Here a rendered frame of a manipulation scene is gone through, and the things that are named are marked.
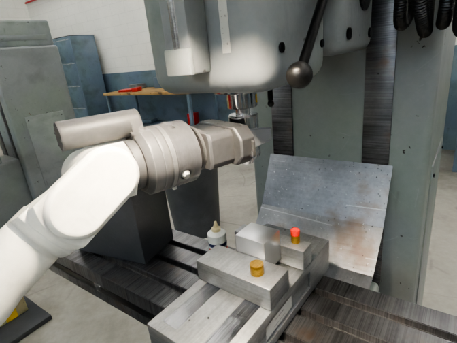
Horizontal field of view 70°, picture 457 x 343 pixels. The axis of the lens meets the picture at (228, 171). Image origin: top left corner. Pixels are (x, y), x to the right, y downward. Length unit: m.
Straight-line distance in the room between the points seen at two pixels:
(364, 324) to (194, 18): 0.53
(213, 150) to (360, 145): 0.49
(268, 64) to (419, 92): 0.47
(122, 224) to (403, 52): 0.71
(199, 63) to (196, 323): 0.37
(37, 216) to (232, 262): 0.32
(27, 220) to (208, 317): 0.30
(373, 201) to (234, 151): 0.47
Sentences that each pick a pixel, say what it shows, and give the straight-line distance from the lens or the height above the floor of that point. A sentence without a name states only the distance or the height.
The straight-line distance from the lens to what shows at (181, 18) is 0.41.
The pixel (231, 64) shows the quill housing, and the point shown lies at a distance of 0.41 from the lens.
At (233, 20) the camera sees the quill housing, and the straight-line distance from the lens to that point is 0.41.
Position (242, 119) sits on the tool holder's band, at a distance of 0.50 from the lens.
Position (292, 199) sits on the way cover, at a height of 0.97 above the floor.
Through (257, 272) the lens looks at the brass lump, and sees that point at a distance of 0.53.
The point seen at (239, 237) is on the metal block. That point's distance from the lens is 0.58.
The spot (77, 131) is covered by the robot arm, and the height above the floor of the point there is 1.29.
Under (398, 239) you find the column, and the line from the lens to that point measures 0.93.
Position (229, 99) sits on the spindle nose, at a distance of 0.50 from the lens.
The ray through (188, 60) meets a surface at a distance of 0.40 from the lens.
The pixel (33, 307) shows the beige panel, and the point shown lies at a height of 0.03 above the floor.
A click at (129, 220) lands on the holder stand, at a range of 0.77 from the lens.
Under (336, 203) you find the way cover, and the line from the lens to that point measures 0.87.
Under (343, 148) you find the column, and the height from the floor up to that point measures 1.11.
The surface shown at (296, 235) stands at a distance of 0.60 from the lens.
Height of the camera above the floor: 1.36
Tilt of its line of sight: 20 degrees down
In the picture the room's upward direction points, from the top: 6 degrees counter-clockwise
